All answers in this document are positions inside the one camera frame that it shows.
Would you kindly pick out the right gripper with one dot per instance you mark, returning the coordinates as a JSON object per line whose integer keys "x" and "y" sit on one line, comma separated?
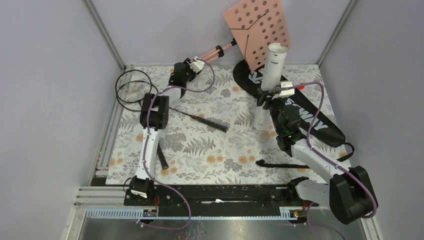
{"x": 262, "y": 98}

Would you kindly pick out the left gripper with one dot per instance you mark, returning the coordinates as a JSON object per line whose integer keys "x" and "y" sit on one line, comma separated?
{"x": 186, "y": 62}

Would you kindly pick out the white shuttlecock tube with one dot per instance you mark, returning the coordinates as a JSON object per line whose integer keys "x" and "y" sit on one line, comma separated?
{"x": 271, "y": 75}

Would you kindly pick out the pink music stand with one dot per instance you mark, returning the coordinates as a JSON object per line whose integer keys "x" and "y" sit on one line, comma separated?
{"x": 254, "y": 25}

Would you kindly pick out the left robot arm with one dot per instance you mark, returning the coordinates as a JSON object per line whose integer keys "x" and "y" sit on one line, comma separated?
{"x": 141, "y": 184}

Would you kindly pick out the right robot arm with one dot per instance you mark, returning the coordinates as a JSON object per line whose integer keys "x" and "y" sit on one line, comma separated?
{"x": 346, "y": 191}

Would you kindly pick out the black badminton racket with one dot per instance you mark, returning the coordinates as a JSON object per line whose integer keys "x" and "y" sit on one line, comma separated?
{"x": 154, "y": 109}
{"x": 150, "y": 149}

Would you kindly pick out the floral tablecloth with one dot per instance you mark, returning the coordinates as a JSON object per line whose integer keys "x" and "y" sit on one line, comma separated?
{"x": 199, "y": 154}

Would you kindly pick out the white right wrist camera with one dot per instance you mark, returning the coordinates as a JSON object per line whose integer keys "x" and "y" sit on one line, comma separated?
{"x": 283, "y": 90}

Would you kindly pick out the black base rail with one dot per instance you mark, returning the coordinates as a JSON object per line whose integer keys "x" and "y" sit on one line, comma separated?
{"x": 254, "y": 200}

